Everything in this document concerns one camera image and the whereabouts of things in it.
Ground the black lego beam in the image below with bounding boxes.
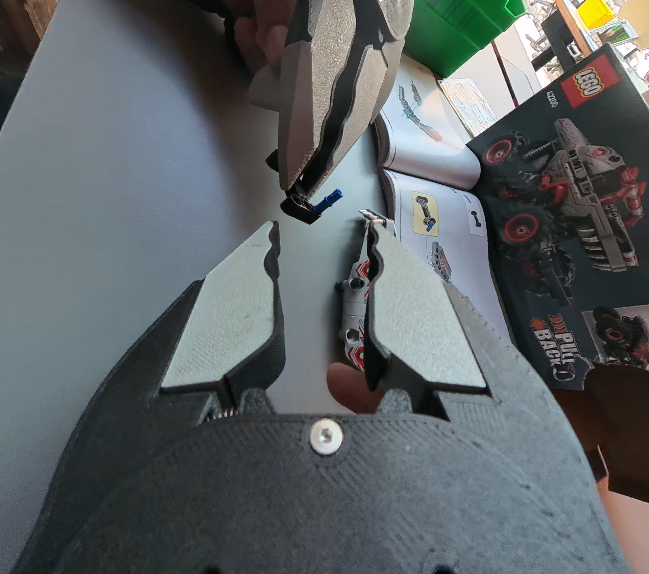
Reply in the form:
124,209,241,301
266,151,325,226

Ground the lego sticker sheet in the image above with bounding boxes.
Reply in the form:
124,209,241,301
438,77,501,138

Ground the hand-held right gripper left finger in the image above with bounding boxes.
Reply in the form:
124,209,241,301
161,221,286,413

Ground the person's right hand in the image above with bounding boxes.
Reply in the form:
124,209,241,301
327,363,386,415

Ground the yellow plastic bin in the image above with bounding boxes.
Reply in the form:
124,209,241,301
578,0,617,30

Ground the lego instruction booklet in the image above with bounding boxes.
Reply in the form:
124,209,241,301
374,61,513,347

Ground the grey and red lego assembly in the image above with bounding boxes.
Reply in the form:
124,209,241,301
336,209,397,373

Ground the blue lego pin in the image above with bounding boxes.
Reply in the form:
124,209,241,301
313,189,346,215

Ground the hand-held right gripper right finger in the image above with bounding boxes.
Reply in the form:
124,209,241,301
365,226,490,413

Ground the lego set box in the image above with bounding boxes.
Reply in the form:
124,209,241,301
466,43,649,391

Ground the green plastic bin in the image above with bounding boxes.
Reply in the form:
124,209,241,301
403,0,528,79

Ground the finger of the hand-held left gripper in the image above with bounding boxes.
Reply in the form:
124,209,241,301
250,0,367,191
303,41,405,196

